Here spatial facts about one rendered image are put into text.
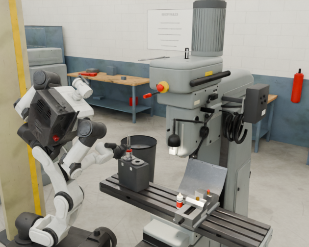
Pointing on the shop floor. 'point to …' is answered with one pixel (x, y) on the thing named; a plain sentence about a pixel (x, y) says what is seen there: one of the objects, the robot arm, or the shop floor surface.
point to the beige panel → (11, 117)
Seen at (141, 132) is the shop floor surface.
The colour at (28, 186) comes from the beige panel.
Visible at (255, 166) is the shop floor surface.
